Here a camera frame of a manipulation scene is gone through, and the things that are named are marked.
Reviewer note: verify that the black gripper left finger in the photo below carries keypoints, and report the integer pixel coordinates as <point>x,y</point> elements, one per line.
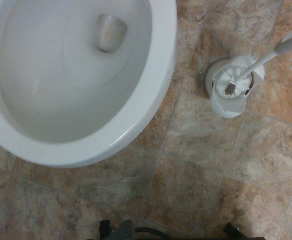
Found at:
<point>104,231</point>

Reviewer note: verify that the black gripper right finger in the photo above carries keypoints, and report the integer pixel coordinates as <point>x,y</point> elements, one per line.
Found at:
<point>232,232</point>

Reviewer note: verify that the white toilet brush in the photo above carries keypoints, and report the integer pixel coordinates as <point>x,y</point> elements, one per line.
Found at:
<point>258,65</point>

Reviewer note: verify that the white toilet bowl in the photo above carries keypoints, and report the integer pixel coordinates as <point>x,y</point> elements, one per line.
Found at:
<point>160,75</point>

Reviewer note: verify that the white brush holder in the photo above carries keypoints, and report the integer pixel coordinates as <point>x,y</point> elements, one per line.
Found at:
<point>226,107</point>

